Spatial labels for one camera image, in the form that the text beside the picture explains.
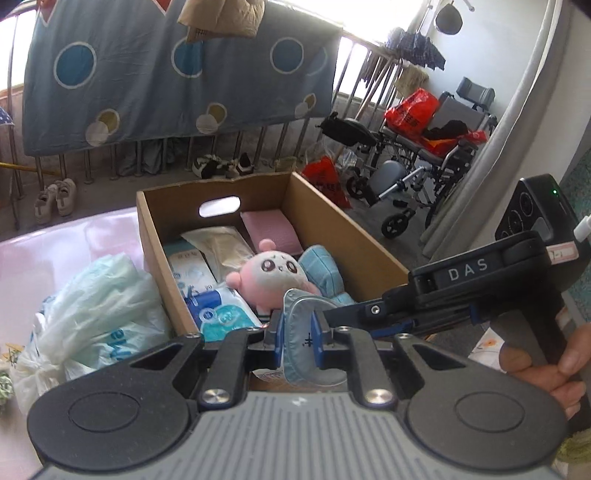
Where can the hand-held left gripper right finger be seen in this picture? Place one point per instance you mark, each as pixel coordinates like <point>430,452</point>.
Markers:
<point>321,341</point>

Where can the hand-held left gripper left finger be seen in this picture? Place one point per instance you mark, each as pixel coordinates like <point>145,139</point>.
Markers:
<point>276,341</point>

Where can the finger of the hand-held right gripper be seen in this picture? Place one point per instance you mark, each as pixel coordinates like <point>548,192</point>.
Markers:
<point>374,311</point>

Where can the pale teal packet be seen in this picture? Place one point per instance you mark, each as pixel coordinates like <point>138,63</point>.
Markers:
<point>300,332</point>

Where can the teal white wipes pack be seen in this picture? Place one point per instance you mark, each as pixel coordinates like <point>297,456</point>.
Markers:
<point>226,316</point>

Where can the teal checked towel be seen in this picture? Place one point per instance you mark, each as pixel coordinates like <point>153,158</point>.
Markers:
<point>328,272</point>

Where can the pink plush toy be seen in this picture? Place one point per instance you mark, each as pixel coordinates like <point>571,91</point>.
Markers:
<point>272,277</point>

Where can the brown cardboard box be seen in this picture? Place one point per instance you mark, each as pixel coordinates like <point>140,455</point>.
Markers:
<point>332,221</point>

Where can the pink sponge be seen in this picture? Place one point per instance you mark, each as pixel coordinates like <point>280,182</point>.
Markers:
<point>272,228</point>

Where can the person's right hand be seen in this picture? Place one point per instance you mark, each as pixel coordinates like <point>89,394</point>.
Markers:
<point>572,369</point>

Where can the orange plastic bag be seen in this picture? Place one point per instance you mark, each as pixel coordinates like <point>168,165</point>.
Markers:
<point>457,143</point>

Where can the red plastic bag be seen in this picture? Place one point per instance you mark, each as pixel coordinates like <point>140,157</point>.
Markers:
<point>328,180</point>
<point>411,113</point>

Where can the grey wheelchair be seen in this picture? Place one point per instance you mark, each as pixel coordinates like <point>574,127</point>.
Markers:
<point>461,120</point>

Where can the grey white curtain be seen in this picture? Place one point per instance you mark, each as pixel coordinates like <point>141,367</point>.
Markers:
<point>508,115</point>

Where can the white plastic bag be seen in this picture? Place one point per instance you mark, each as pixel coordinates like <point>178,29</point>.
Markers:
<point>101,314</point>

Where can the black white sneaker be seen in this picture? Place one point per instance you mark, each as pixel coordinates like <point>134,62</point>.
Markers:
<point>207,167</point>
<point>240,165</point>

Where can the hanging dark plaid clothes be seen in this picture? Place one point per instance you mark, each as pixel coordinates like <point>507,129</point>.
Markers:
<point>415,46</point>

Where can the metal railing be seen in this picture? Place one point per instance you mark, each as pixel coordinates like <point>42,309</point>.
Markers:
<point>87,161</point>

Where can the blue circle-print blanket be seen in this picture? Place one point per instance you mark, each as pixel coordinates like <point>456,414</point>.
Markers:
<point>184,92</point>

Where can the green white scrunchie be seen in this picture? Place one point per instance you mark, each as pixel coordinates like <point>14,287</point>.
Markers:
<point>3,390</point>

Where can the yellow pole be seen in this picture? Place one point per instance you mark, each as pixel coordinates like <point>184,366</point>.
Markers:
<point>18,168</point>

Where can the hanging beige garment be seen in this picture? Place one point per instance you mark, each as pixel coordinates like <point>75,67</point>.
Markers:
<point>221,18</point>

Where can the star print pennant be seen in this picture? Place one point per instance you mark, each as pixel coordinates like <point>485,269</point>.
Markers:
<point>3,116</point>

